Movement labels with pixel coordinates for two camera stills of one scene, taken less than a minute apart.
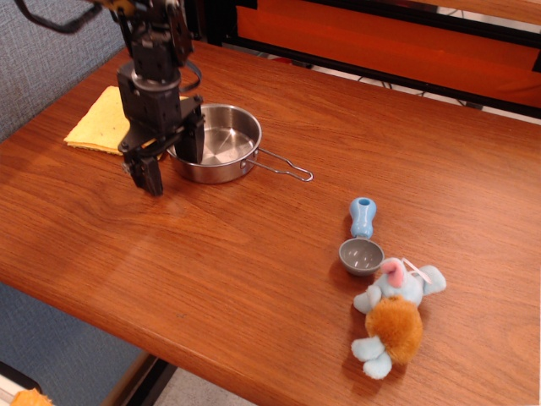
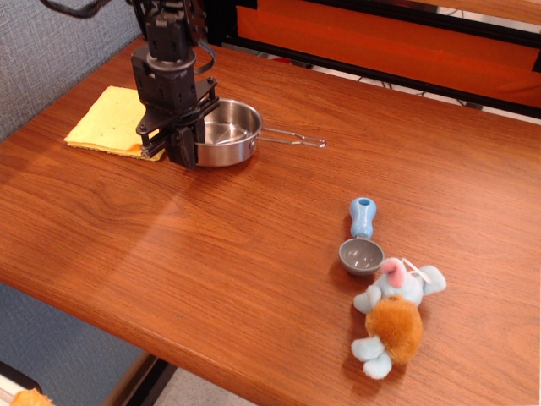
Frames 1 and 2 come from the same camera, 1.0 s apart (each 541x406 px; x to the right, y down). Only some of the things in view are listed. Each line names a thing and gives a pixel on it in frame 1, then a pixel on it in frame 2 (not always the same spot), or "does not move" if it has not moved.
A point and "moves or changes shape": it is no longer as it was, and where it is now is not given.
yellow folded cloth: [106, 124] does not move
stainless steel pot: [232, 138] moves or changes shape
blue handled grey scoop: [361, 255] does not move
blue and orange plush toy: [394, 320] does not move
